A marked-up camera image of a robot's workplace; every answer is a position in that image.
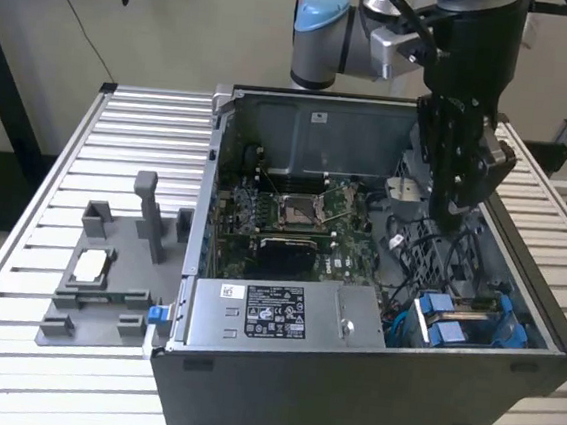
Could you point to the perforated metal disk bay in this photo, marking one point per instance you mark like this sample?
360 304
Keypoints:
422 256

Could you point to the grey parts rack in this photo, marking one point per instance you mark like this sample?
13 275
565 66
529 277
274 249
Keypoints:
122 267

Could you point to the silver CPU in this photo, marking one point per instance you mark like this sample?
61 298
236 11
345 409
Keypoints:
91 265

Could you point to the CPU socket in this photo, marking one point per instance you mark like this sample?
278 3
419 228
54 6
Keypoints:
298 213

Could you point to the silver power supply with label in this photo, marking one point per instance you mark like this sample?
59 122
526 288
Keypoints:
213 321

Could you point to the blue case latch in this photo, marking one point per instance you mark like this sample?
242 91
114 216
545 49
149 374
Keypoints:
155 316

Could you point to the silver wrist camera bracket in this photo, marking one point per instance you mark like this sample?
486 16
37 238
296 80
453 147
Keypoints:
387 44

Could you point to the hard disk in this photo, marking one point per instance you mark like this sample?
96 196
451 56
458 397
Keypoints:
445 332

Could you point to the open black PC case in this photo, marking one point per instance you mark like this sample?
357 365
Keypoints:
295 399

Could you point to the black stand with base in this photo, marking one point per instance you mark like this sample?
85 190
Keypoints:
10 186

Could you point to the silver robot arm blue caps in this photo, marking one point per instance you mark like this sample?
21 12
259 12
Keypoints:
319 50

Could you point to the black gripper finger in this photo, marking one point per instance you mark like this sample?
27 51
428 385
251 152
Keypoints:
440 147
473 175

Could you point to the green motherboard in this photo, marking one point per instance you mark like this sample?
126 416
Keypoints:
354 259

